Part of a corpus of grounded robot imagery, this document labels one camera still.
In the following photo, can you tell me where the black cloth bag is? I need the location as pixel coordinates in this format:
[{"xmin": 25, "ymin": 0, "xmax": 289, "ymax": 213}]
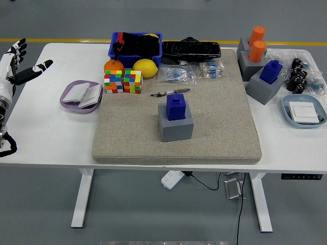
[{"xmin": 112, "ymin": 32, "xmax": 160, "ymax": 57}]

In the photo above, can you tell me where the multicolour puzzle cube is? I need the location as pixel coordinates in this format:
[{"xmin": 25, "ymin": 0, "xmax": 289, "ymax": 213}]
[
  {"xmin": 104, "ymin": 69, "xmax": 124, "ymax": 94},
  {"xmin": 123, "ymin": 69, "xmax": 143, "ymax": 94}
]

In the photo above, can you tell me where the black floor cable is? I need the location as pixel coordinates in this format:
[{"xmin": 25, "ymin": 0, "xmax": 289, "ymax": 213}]
[{"xmin": 235, "ymin": 172, "xmax": 247, "ymax": 245}]

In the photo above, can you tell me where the black plug with cord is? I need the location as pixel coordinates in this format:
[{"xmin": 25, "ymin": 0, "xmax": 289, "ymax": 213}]
[{"xmin": 184, "ymin": 170, "xmax": 222, "ymax": 191}]

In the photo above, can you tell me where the black table control panel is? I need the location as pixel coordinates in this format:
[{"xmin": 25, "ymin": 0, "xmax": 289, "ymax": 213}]
[{"xmin": 281, "ymin": 173, "xmax": 322, "ymax": 181}]

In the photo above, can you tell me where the clear bag of blue parts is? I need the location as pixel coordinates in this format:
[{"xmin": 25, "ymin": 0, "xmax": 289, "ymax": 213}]
[{"xmin": 305, "ymin": 72, "xmax": 327, "ymax": 96}]

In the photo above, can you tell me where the black wrapped keyboard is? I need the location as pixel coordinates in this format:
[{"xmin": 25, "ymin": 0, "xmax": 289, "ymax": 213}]
[{"xmin": 161, "ymin": 36, "xmax": 222, "ymax": 63}]

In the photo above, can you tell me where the white wall switch panel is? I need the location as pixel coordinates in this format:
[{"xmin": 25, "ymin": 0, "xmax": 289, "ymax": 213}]
[
  {"xmin": 78, "ymin": 84, "xmax": 102, "ymax": 110},
  {"xmin": 62, "ymin": 83, "xmax": 90, "ymax": 104},
  {"xmin": 288, "ymin": 101, "xmax": 323, "ymax": 125}
]

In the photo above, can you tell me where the metal bracket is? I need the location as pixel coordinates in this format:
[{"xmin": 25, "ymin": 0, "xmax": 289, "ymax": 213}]
[{"xmin": 223, "ymin": 178, "xmax": 247, "ymax": 201}]

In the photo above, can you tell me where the small metal hand tool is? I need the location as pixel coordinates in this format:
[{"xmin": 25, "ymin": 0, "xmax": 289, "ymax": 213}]
[{"xmin": 150, "ymin": 88, "xmax": 192, "ymax": 98}]

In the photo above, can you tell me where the yellow lemon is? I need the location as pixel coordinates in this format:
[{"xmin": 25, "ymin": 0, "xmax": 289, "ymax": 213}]
[{"xmin": 132, "ymin": 58, "xmax": 159, "ymax": 79}]

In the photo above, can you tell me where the clear bag of black capacitors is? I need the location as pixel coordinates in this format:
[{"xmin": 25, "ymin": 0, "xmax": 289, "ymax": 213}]
[{"xmin": 267, "ymin": 48, "xmax": 322, "ymax": 95}]

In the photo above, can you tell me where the blue square seal with knob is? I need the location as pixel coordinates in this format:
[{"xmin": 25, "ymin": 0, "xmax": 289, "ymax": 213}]
[
  {"xmin": 259, "ymin": 60, "xmax": 284, "ymax": 85},
  {"xmin": 166, "ymin": 93, "xmax": 186, "ymax": 120}
]

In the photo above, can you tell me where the white black-fingered left robot hand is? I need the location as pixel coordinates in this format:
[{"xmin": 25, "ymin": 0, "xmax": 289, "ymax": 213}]
[{"xmin": 0, "ymin": 38, "xmax": 54, "ymax": 100}]

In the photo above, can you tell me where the white table leg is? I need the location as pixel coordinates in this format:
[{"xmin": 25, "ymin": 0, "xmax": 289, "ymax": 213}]
[
  {"xmin": 71, "ymin": 168, "xmax": 95, "ymax": 229},
  {"xmin": 249, "ymin": 173, "xmax": 273, "ymax": 233}
]

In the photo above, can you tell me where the orange fruit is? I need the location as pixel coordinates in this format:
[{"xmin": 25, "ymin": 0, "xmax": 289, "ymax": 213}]
[{"xmin": 104, "ymin": 59, "xmax": 125, "ymax": 77}]

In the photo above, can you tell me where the grey cube seal holder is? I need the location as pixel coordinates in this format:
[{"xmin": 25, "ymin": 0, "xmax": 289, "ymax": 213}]
[
  {"xmin": 157, "ymin": 102, "xmax": 194, "ymax": 143},
  {"xmin": 236, "ymin": 37, "xmax": 256, "ymax": 61},
  {"xmin": 238, "ymin": 50, "xmax": 268, "ymax": 82},
  {"xmin": 245, "ymin": 66, "xmax": 286, "ymax": 106}
]

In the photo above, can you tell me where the light blue dish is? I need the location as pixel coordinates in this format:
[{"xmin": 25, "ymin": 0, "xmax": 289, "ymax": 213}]
[{"xmin": 281, "ymin": 94, "xmax": 327, "ymax": 129}]

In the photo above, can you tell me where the purple dish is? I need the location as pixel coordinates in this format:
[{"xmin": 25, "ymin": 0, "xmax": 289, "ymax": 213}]
[{"xmin": 59, "ymin": 80, "xmax": 104, "ymax": 115}]

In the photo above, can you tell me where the clear bag of blue resistors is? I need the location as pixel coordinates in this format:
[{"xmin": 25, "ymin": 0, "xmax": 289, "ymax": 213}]
[{"xmin": 157, "ymin": 63, "xmax": 197, "ymax": 86}]

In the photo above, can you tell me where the blue plastic bin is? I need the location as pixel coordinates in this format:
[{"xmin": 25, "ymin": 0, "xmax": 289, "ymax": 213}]
[{"xmin": 108, "ymin": 31, "xmax": 163, "ymax": 69}]

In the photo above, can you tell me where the grey-brown table mat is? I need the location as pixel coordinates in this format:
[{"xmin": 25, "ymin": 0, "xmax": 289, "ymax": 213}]
[{"xmin": 91, "ymin": 48, "xmax": 263, "ymax": 165}]

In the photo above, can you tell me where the orange cylinder seal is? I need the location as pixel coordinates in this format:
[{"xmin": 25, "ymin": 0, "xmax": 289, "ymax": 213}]
[
  {"xmin": 248, "ymin": 26, "xmax": 266, "ymax": 47},
  {"xmin": 248, "ymin": 40, "xmax": 267, "ymax": 63}
]

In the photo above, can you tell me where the clear bag of tan resistors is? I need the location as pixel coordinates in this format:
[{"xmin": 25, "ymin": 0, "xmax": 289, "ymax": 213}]
[{"xmin": 190, "ymin": 60, "xmax": 227, "ymax": 80}]

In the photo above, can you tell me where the white power strip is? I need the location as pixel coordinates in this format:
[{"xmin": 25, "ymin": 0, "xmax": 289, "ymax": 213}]
[{"xmin": 160, "ymin": 170, "xmax": 185, "ymax": 190}]

